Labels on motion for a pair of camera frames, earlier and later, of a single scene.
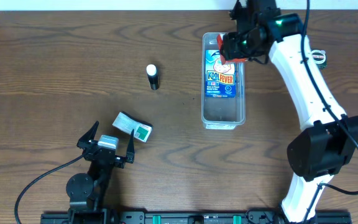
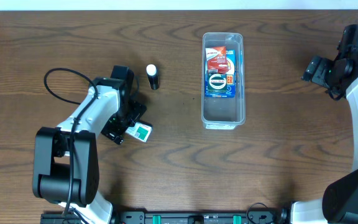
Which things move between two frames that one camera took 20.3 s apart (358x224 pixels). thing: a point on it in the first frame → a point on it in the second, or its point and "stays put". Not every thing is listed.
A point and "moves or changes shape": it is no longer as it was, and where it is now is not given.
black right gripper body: (246, 44) → (328, 74)
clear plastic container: (223, 88) stays put
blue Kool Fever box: (220, 78) stays put
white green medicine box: (127, 122) stays put
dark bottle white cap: (153, 75) stays put
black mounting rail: (203, 217) stays put
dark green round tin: (319, 56) moves or changes shape
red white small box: (219, 38) → (216, 57)
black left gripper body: (118, 162) → (132, 110)
